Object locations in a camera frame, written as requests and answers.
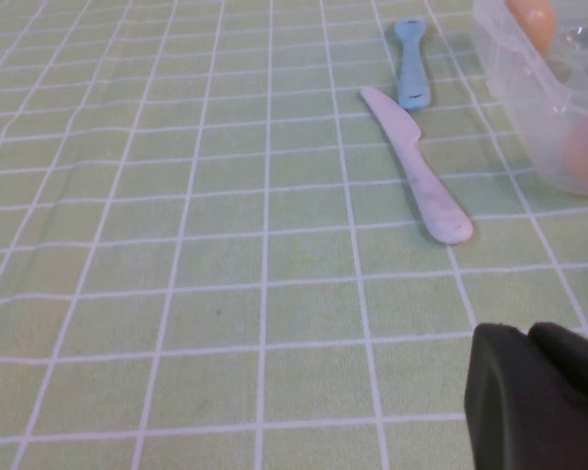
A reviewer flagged light blue plastic fork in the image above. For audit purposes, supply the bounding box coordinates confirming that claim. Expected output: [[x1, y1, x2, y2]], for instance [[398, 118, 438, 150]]
[[393, 18, 432, 111]]

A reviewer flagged green checked tablecloth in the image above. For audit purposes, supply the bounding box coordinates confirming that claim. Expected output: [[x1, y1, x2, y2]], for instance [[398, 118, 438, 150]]
[[0, 0, 588, 470]]

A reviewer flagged pale pink plastic knife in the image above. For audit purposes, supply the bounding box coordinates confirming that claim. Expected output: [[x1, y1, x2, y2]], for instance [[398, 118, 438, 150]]
[[360, 86, 473, 245]]

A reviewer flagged clear plastic egg box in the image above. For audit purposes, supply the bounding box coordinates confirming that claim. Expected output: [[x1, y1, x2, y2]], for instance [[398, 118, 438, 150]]
[[471, 0, 588, 198]]

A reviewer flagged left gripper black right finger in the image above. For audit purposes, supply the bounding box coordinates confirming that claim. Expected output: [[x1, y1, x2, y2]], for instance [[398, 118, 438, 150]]
[[526, 321, 588, 422]]

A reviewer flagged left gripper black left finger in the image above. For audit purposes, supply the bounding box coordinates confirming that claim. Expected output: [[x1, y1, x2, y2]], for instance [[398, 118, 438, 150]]
[[463, 321, 588, 470]]

